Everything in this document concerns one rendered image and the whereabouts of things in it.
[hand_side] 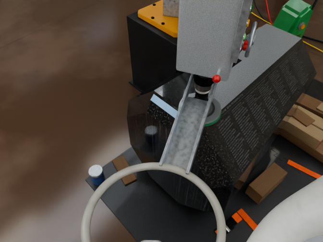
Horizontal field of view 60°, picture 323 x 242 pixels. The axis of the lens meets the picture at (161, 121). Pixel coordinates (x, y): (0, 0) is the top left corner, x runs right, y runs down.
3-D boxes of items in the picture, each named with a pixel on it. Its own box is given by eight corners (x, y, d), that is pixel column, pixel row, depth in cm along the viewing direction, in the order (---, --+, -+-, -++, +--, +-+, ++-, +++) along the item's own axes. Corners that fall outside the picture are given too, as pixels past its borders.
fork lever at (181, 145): (197, 40, 142) (198, 33, 138) (235, 47, 138) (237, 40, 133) (151, 165, 115) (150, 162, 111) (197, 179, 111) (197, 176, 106)
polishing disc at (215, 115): (207, 90, 151) (207, 88, 151) (229, 116, 139) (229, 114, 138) (171, 101, 146) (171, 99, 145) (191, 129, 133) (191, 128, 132)
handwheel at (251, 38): (230, 42, 131) (237, 11, 120) (252, 46, 129) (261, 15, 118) (224, 60, 122) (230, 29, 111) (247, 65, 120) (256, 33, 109)
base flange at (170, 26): (135, 15, 233) (134, 10, 230) (176, -3, 255) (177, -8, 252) (177, 39, 210) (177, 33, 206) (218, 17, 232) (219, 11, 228)
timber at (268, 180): (257, 204, 200) (262, 197, 191) (244, 192, 206) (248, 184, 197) (282, 180, 212) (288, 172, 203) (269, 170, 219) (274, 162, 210)
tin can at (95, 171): (107, 177, 214) (105, 169, 204) (98, 187, 209) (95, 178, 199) (98, 171, 218) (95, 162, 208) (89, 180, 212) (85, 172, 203)
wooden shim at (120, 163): (111, 161, 224) (111, 160, 223) (123, 155, 227) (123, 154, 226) (125, 185, 210) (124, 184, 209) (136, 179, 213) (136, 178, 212)
